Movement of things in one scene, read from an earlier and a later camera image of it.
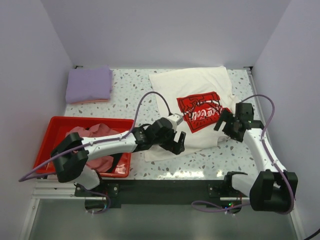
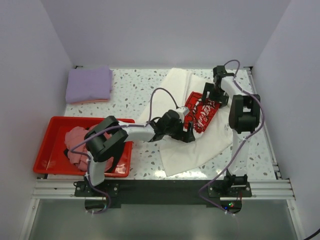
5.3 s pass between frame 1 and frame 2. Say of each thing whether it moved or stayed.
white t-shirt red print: moved
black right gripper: moved
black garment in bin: stayed
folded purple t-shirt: stayed
